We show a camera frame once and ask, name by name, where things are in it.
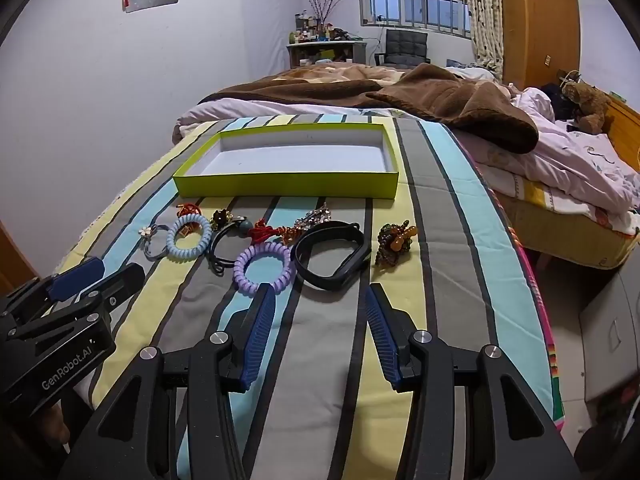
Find black wristband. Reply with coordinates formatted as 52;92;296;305
291;221;372;292

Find yellow patterned mattress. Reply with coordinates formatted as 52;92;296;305
492;175;638;268

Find grey shelf desk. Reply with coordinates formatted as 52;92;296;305
286;40;368;68

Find amber bead bracelet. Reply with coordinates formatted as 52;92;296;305
375;220;417;267

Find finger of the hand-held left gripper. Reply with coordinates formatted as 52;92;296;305
12;262;147;341
10;256;106;318

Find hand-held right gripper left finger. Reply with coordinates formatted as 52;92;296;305
65;282;278;480

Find blue spiral hair tie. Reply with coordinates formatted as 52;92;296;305
166;214;213;262

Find purple spiral hair tie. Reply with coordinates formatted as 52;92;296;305
233;242;296;296

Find vase of branches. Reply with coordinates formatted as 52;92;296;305
305;0;353;28

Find wooden headboard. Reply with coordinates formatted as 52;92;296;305
600;90;640;171

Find brown fleece blanket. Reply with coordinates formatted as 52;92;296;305
197;62;540;155

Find wooden wardrobe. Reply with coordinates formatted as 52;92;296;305
497;0;581;91

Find striped blanket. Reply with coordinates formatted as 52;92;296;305
52;112;563;480

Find pink quilt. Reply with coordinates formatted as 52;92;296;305
172;67;640;236

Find red knot charm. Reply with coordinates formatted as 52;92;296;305
248;219;301;247

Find white patterned bedding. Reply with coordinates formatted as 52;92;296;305
445;60;501;81

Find dark cloth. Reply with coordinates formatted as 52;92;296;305
537;85;581;121

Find window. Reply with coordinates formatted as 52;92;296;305
359;0;472;40

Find brown teddy bear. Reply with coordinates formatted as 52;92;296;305
560;80;612;136

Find green cardboard box tray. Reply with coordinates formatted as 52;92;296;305
172;121;400;200

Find black chair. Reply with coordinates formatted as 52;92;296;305
374;29;431;67

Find grey hair tie with flower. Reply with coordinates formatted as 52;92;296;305
138;224;173;261

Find sparkly hair clip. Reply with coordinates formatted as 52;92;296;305
294;203;333;233

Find grey drawer cabinet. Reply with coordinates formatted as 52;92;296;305
580;255;640;411

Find patterned curtain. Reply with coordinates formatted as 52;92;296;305
462;0;505;78

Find black hair tie with ball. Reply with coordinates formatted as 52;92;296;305
207;215;256;276

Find bottles on shelf desk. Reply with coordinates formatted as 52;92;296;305
289;10;361;45

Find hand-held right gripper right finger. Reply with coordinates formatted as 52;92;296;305
364;282;583;480

